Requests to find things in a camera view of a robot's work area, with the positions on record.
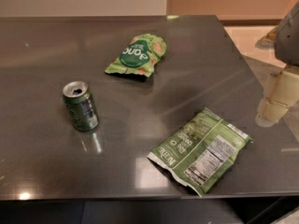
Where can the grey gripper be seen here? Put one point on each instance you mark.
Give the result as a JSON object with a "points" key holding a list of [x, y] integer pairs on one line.
{"points": [[288, 42]]}

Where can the green jalapeno chip bag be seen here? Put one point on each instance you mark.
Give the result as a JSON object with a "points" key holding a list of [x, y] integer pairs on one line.
{"points": [[201, 152]]}

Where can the green rice chip bag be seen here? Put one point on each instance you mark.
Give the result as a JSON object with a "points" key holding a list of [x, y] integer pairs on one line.
{"points": [[139, 57]]}

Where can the green soda can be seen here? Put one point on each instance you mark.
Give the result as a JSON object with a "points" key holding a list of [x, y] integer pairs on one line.
{"points": [[79, 103]]}

